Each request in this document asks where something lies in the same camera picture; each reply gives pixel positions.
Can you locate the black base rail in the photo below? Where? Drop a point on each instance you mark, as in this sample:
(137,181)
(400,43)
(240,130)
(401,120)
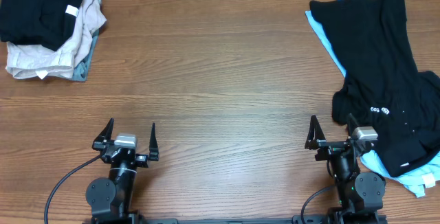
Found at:
(233,221)

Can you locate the folded grey garment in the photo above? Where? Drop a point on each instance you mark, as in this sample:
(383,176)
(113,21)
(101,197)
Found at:
(82,69)

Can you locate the black polo shirt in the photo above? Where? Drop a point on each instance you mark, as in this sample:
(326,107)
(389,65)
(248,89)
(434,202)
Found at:
(381,69)

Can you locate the light blue t-shirt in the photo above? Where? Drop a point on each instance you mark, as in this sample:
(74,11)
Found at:
(324,38)

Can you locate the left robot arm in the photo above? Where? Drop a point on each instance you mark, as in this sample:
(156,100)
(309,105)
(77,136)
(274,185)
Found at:
(110,197)

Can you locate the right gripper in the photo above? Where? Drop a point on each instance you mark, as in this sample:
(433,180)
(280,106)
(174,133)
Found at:
(316,139)

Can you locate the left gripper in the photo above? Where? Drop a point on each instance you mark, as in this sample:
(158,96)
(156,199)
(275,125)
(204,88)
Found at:
(123,152)

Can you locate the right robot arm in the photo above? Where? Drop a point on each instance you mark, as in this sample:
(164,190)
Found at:
(360,193)

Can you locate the folded beige garment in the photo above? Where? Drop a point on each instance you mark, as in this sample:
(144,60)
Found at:
(29,61)

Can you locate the folded black garment on pile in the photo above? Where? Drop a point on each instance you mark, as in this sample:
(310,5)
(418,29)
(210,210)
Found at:
(49,23)

